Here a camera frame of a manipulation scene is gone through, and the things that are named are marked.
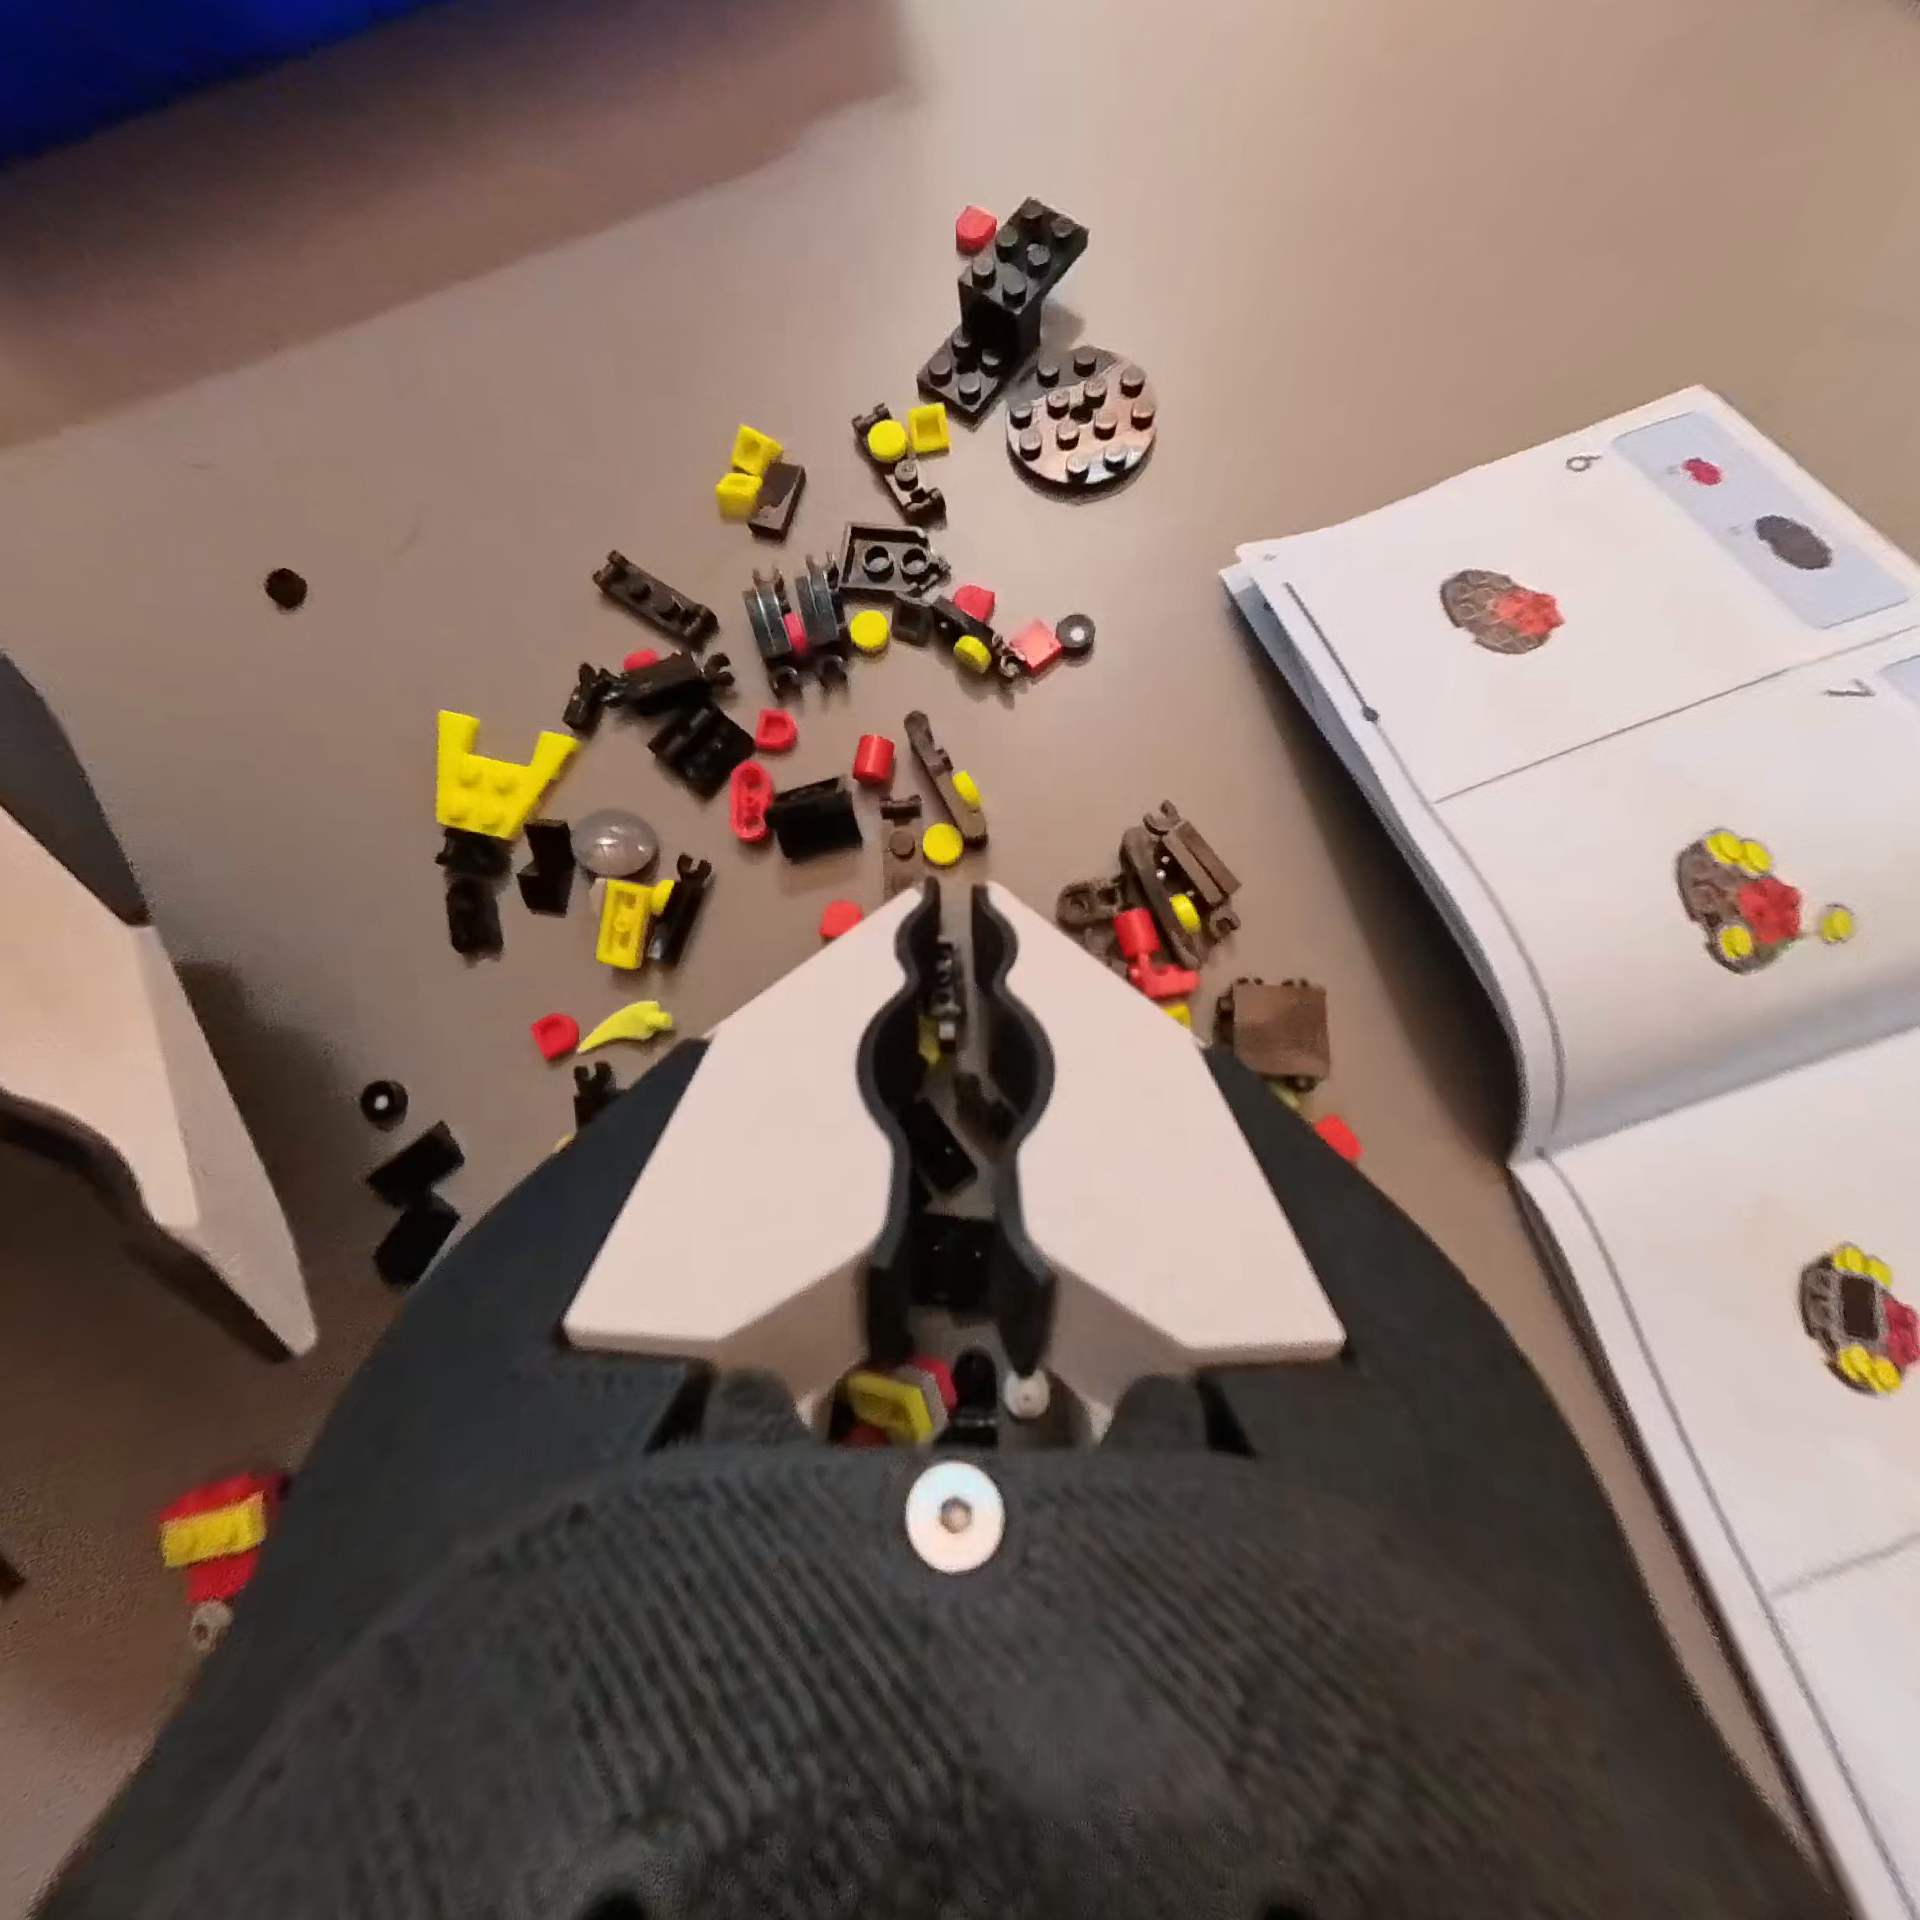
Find lego pieces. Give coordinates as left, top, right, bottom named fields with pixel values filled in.
left=263, top=202, right=1366, bottom=1291

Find blue blurred object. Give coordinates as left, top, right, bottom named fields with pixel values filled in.
left=0, top=0, right=483, bottom=166

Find black stepped lego assembly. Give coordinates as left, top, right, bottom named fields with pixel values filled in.
left=919, top=195, right=1093, bottom=413

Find lego instruction booklet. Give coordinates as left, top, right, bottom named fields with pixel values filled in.
left=1219, top=386, right=1920, bottom=1920

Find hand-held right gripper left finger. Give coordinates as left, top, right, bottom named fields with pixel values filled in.
left=561, top=883, right=940, bottom=1400

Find yellow lego wedge plate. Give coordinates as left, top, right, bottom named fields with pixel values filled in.
left=434, top=709, right=578, bottom=842

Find red yellow striped lego assembly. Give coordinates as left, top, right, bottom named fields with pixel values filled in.
left=157, top=1472, right=287, bottom=1653

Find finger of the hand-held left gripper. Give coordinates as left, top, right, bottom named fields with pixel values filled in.
left=0, top=652, right=319, bottom=1362

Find round black lego plate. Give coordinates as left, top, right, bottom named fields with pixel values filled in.
left=1006, top=344, right=1162, bottom=495

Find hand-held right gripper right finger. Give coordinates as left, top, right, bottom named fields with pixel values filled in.
left=966, top=883, right=1349, bottom=1419

